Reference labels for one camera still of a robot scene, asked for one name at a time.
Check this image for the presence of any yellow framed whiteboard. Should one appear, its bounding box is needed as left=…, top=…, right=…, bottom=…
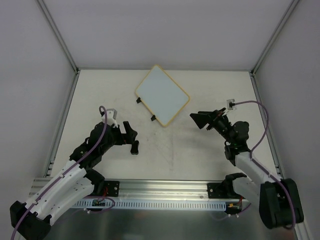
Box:
left=135, top=64, right=190, bottom=127

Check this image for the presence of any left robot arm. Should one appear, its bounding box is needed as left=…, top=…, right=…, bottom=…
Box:
left=9, top=121, right=139, bottom=240

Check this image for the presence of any aluminium frame post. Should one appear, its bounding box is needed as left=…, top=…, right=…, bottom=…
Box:
left=36, top=0, right=79, bottom=74
left=250, top=0, right=300, bottom=76

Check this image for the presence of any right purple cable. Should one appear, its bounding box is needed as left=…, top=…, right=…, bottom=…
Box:
left=233, top=100, right=297, bottom=230

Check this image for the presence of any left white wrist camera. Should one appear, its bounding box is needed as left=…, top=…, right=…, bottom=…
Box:
left=99, top=108, right=119, bottom=128

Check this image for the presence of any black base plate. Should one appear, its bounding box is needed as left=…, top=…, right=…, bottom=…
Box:
left=103, top=180, right=120, bottom=197
left=206, top=182, right=229, bottom=199

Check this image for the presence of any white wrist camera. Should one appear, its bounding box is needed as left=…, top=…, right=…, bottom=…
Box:
left=223, top=99, right=236, bottom=116
left=99, top=108, right=119, bottom=128

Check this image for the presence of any purple cable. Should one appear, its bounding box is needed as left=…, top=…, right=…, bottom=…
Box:
left=9, top=105, right=116, bottom=240
left=233, top=100, right=297, bottom=230

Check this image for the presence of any right aluminium frame post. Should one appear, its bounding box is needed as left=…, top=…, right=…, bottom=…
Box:
left=250, top=0, right=300, bottom=76

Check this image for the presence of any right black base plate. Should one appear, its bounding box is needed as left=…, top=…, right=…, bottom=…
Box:
left=206, top=182, right=229, bottom=199

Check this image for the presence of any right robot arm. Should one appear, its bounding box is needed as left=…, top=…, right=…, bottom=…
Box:
left=190, top=108, right=305, bottom=229

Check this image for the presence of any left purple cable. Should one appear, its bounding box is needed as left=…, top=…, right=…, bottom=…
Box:
left=9, top=105, right=116, bottom=240

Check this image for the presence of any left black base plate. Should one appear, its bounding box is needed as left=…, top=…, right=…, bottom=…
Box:
left=103, top=180, right=120, bottom=197

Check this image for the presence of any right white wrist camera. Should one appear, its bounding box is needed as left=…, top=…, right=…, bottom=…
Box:
left=223, top=99, right=236, bottom=116

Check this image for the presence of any left aluminium frame post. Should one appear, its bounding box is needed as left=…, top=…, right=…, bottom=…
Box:
left=36, top=0, right=79, bottom=74

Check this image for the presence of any white slotted cable duct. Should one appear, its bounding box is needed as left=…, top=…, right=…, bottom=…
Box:
left=72, top=199, right=227, bottom=212

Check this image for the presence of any black whiteboard eraser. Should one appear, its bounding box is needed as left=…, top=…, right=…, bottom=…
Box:
left=130, top=140, right=140, bottom=155

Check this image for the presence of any aluminium mounting rail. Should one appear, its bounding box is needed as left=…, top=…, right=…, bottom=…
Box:
left=28, top=177, right=253, bottom=201

